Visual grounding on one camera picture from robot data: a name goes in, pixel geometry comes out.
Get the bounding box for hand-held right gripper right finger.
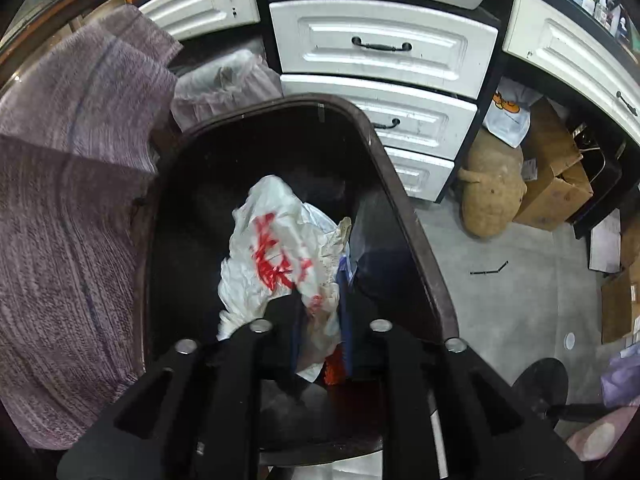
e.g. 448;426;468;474
336;256;584;480

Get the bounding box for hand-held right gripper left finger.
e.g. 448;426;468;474
56;294;304;480

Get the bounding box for orange foam net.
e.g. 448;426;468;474
322;345;351;386

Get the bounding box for white bag red characters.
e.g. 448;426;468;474
216;175;353;383

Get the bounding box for dark brown trash bin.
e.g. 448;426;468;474
137;91;461;466

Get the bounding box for white drawer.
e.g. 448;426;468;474
269;0;501;100
384;146;456;202
280;75;478;148
501;0;640;141
137;0;261;41

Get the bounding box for burlap sack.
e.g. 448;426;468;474
457;127;528;238

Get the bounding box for black stool base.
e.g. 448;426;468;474
512;357;571;418

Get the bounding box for purple striped tablecloth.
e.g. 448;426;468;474
0;4;186;453

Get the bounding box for open cardboard box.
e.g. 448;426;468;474
512;97;596;233

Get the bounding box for clear plastic bag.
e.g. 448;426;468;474
170;50;283;133

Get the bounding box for white bag orange print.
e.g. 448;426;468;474
482;77;543;148

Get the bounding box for flat cardboard box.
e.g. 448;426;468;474
600;255;640;346

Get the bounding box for purple satin cloth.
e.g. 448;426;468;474
600;342;640;408

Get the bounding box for black paper bag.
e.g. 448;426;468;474
570;120;628;238

